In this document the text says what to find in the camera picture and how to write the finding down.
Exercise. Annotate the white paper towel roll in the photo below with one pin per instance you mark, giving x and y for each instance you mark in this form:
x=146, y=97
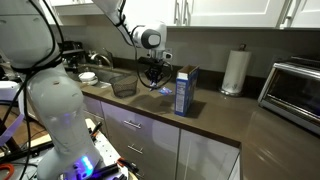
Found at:
x=236, y=71

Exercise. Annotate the blue snack value pack box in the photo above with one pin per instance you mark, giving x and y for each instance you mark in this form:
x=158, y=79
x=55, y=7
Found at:
x=185, y=91

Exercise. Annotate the chrome kitchen faucet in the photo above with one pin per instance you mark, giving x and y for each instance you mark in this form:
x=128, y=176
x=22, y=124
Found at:
x=100, y=57

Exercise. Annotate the white cabinet drawer front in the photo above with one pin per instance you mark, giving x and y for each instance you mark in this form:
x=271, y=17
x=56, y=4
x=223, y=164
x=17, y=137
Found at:
x=140, y=128

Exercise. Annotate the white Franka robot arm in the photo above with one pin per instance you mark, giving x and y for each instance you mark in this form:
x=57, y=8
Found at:
x=56, y=100

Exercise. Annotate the white wall power outlet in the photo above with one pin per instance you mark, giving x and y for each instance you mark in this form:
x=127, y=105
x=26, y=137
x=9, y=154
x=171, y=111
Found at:
x=168, y=54

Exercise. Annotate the silver toaster oven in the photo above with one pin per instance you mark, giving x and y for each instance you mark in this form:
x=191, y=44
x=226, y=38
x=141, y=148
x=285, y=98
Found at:
x=290, y=93

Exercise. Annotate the white stacked bowls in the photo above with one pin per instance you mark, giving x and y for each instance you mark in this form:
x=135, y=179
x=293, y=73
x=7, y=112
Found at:
x=88, y=77

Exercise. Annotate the black coffee machine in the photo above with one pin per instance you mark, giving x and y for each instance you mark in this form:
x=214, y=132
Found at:
x=71, y=53

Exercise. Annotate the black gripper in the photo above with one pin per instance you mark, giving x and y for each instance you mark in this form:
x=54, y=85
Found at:
x=156, y=68

